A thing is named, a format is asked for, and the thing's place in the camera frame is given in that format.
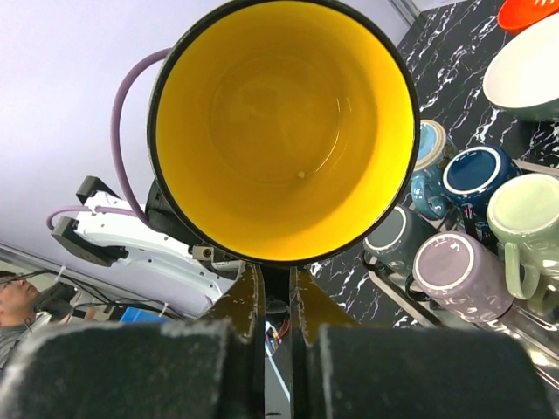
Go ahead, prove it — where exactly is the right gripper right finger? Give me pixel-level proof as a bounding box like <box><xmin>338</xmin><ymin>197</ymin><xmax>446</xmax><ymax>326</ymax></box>
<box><xmin>290</xmin><ymin>268</ymin><xmax>553</xmax><ymax>418</ymax></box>

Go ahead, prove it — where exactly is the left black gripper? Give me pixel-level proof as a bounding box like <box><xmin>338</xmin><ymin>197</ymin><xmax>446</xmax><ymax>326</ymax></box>
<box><xmin>145</xmin><ymin>180</ymin><xmax>238</xmax><ymax>279</ymax></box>

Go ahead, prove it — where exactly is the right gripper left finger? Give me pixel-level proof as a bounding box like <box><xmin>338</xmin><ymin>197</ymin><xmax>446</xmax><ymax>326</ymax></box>
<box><xmin>1</xmin><ymin>265</ymin><xmax>265</xmax><ymax>418</ymax></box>

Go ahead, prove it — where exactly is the small yellow bowl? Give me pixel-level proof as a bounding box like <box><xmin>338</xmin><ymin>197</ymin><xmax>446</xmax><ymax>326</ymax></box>
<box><xmin>147</xmin><ymin>1</ymin><xmax>419</xmax><ymax>265</ymax></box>

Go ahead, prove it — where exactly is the translucent purple cup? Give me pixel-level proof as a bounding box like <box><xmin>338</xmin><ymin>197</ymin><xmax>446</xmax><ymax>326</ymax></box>
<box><xmin>404</xmin><ymin>231</ymin><xmax>514</xmax><ymax>323</ymax></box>

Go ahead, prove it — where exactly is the dark blue mug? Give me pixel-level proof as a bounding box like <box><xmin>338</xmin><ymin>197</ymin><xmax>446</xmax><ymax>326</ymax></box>
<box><xmin>442</xmin><ymin>146</ymin><xmax>521</xmax><ymax>240</ymax></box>

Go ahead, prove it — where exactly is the blue mug yellow inside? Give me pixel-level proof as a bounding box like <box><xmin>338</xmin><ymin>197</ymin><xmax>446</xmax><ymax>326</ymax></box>
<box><xmin>411</xmin><ymin>120</ymin><xmax>458</xmax><ymax>221</ymax></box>

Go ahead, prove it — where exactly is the light green mug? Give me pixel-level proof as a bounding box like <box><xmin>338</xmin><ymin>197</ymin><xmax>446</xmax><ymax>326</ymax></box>
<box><xmin>487</xmin><ymin>173</ymin><xmax>558</xmax><ymax>301</ymax></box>

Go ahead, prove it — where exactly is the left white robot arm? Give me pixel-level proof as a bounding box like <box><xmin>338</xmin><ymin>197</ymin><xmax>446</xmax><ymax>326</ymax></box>
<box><xmin>46</xmin><ymin>175</ymin><xmax>239</xmax><ymax>318</ymax></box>

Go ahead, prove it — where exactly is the grey mug on tray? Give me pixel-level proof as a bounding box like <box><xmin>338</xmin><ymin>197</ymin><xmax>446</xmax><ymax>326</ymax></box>
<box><xmin>363</xmin><ymin>204</ymin><xmax>437</xmax><ymax>277</ymax></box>

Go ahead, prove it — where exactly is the person in grey shirt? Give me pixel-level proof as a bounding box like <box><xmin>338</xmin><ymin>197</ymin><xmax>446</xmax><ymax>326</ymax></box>
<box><xmin>0</xmin><ymin>270</ymin><xmax>97</xmax><ymax>372</ymax></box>

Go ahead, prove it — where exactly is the silver metal tray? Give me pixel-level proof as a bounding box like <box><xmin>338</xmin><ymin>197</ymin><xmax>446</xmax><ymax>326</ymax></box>
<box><xmin>362</xmin><ymin>221</ymin><xmax>558</xmax><ymax>380</ymax></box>

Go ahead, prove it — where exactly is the white ceramic bowl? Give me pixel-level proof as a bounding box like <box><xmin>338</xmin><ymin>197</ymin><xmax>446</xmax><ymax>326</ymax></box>
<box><xmin>482</xmin><ymin>14</ymin><xmax>558</xmax><ymax>121</ymax></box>

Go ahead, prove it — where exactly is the orange red bowl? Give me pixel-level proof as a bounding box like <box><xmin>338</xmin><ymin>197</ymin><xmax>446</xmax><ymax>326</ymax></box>
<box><xmin>497</xmin><ymin>0</ymin><xmax>558</xmax><ymax>35</ymax></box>

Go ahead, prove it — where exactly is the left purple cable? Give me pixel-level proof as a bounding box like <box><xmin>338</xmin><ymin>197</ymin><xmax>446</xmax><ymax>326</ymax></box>
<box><xmin>45</xmin><ymin>47</ymin><xmax>171</xmax><ymax>232</ymax></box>

